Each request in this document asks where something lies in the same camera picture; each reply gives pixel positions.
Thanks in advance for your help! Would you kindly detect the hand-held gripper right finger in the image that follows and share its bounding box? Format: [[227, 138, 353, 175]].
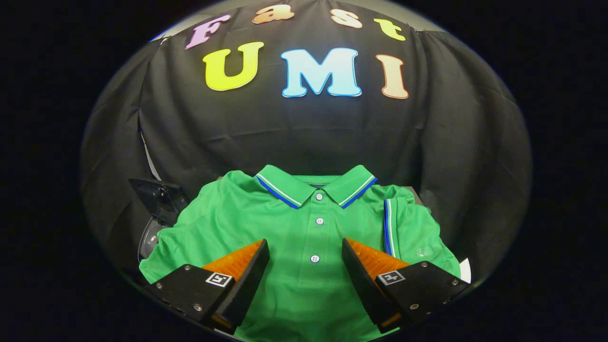
[[341, 238, 471, 334]]

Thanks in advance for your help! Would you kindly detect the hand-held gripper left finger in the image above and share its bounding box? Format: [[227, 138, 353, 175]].
[[144, 239, 270, 335]]

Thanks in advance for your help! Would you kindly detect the green polo shirt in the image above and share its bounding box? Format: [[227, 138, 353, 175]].
[[139, 164, 461, 342]]

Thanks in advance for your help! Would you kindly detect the dark washing machine lid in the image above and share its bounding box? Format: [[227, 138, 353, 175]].
[[128, 178, 190, 227]]

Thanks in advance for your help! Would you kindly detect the black backdrop cloth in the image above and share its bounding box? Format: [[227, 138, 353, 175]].
[[80, 0, 532, 285]]

